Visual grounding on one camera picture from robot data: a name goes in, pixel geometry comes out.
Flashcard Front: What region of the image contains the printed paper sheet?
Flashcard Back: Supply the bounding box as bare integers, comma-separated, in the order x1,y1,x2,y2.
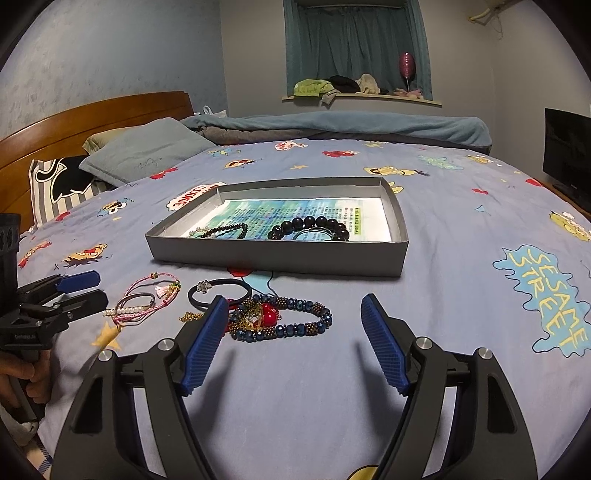
187,196,394,243

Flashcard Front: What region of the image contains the cartoon printed blue bedsheet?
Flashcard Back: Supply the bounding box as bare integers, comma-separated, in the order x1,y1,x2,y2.
0,137,591,480

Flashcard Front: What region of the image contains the black hair tie with charm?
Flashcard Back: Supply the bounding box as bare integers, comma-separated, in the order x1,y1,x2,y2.
187,278,253,311

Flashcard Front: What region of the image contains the white pearl bracelet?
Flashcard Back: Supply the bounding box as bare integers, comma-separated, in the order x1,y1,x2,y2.
102,305,156,319

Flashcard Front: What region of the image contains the wooden headboard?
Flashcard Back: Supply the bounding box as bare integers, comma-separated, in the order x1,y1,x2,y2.
0,91,195,232

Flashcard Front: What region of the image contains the red bead pendant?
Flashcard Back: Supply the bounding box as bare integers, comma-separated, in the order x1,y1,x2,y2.
255,302,281,327

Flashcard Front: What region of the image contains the teal curtain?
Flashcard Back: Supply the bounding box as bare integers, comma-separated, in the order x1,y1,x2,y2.
282,0,435,101

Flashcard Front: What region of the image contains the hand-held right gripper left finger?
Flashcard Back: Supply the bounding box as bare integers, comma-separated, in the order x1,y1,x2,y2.
50,295,232,480

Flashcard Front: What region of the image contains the beige pillow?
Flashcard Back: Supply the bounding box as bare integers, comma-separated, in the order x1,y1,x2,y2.
82,128,126,156

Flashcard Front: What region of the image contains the large black bead bracelet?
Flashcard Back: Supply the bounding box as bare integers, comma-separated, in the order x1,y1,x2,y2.
268,215,353,242

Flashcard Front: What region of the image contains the striped black white pillow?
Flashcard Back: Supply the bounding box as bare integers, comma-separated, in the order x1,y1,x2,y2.
28,157,114,230

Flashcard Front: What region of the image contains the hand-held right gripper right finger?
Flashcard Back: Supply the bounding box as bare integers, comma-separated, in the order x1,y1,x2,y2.
360,293,539,480

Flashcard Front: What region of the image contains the small dark bead bracelet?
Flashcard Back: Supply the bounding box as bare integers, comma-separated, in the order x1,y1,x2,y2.
188,222,250,241

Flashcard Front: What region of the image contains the grey cardboard box tray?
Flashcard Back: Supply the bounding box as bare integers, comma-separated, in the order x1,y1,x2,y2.
145,178,410,278

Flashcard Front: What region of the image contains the window sill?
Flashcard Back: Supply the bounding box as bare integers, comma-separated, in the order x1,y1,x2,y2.
281,92,443,108

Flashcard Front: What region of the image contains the beige cloth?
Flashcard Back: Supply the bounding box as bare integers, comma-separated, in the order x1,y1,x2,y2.
355,73,382,96

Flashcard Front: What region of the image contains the blue blanket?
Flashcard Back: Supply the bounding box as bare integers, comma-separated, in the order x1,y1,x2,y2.
178,111,493,153

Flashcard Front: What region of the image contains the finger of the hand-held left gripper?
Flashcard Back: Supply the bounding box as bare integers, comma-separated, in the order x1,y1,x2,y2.
45,288,108,322
18,271,101,301

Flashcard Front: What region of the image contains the pink balloon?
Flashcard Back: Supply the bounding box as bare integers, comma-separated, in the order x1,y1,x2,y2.
399,52,416,91

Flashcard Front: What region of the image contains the black monitor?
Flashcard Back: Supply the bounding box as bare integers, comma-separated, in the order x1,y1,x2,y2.
542,107,591,211

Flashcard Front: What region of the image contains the black cloth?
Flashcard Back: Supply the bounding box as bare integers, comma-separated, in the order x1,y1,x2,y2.
328,75,361,93

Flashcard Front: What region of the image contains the grey blue pillow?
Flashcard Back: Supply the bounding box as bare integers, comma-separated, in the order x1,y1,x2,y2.
78,117,218,186

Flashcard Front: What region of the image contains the blue beaded bracelet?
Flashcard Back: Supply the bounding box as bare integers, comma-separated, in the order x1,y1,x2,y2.
228,295,334,343

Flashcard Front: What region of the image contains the pink cord bracelet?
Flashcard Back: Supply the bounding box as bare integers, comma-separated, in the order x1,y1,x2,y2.
112,272,182,325

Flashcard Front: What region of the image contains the green cloth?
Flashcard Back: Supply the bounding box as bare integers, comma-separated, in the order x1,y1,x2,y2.
294,78,336,98

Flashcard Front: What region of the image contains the person's left hand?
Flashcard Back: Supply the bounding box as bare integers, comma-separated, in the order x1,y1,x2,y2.
0,352,52,414

